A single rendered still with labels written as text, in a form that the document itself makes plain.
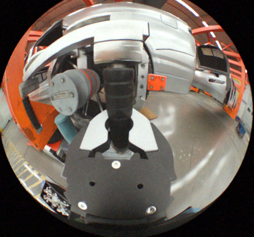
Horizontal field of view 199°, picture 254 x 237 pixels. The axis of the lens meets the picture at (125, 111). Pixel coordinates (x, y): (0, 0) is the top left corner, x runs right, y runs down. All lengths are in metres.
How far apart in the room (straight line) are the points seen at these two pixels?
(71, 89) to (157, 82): 0.30
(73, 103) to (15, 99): 0.49
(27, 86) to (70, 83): 0.21
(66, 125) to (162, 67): 0.70
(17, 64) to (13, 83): 0.11
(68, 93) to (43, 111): 0.52
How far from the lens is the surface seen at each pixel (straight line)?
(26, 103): 0.34
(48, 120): 0.71
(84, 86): 0.23
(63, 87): 0.21
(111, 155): 0.83
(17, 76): 0.64
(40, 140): 0.68
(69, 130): 0.38
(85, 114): 0.54
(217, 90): 2.42
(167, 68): 0.65
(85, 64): 0.34
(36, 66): 0.24
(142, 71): 0.30
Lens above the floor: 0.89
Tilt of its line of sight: 31 degrees down
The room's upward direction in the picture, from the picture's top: straight up
